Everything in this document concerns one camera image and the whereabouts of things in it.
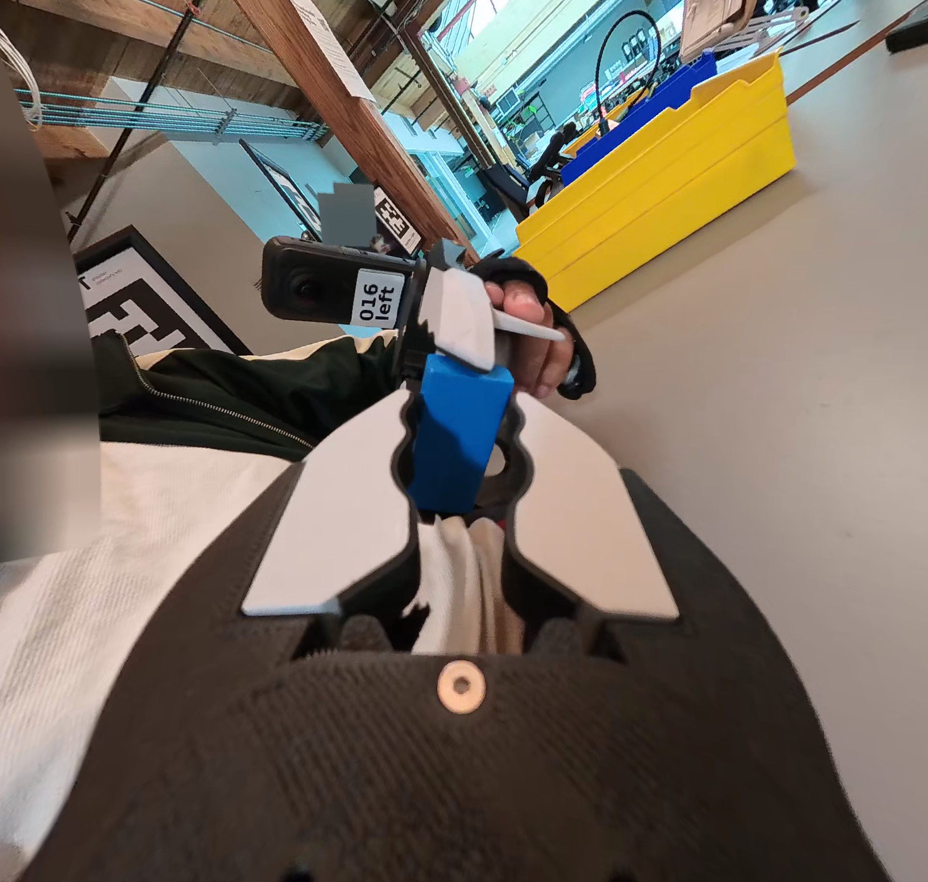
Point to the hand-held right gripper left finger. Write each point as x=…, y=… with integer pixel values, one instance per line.
x=341, y=519

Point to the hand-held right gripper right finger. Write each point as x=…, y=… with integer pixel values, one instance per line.
x=587, y=526

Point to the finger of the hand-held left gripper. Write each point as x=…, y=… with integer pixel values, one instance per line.
x=464, y=313

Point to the blue rectangular block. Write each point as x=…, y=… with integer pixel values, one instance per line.
x=457, y=432

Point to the yellow plastic bin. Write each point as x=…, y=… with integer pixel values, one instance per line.
x=652, y=193

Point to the person's left forearm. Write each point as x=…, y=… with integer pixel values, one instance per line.
x=254, y=389

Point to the person's left hand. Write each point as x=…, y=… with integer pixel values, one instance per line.
x=540, y=360

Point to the framed marker sign on stand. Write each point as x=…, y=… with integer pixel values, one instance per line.
x=279, y=182
x=145, y=302
x=391, y=216

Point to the white paper notice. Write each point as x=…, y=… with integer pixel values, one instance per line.
x=326, y=40

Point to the blue plastic bin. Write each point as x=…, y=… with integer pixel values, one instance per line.
x=631, y=119

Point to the black flat device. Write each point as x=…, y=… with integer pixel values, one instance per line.
x=910, y=37

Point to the wooden support post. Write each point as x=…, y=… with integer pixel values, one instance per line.
x=326, y=77

